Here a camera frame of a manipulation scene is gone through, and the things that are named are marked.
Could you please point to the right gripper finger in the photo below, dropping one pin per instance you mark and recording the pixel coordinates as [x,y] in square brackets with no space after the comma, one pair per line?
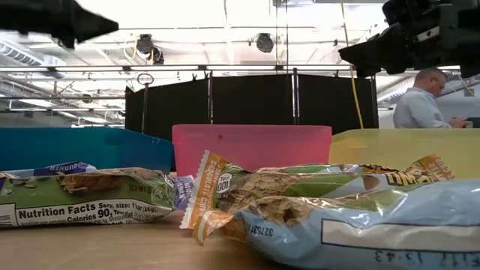
[382,52]

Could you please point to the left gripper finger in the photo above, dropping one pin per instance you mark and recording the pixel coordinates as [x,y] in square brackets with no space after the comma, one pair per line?
[90,24]

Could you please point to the purple dunkers granola bar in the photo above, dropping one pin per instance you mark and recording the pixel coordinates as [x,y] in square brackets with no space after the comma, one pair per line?
[63,168]
[183,191]

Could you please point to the green nutrition facts granola bar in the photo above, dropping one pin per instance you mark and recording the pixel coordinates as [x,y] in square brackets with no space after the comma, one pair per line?
[86,195]

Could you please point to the orange green chocolate chip bar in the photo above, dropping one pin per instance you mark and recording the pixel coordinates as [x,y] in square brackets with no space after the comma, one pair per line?
[279,212]
[210,180]

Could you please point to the light blue wrapper granola bar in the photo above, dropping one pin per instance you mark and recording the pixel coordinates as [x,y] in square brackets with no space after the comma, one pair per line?
[375,243]

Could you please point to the person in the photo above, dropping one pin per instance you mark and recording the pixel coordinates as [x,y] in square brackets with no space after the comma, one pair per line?
[418,108]

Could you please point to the long ceiling light strip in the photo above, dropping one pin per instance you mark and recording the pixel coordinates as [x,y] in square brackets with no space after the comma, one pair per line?
[168,68]

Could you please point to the yellow plastic bin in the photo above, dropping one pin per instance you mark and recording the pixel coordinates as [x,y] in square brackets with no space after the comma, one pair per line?
[405,148]

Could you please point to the blue plastic bin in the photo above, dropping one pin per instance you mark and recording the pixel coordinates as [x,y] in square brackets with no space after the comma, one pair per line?
[82,148]

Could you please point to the black curtain partition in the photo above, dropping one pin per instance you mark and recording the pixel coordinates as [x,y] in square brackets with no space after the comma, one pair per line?
[251,99]

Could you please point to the pink plastic bin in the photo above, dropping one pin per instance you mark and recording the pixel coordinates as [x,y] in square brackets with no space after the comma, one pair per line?
[255,144]

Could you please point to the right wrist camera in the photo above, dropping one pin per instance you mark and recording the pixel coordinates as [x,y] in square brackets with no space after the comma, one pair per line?
[408,11]

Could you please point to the dark framed wall screen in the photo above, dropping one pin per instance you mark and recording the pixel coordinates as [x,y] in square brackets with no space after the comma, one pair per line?
[474,122]

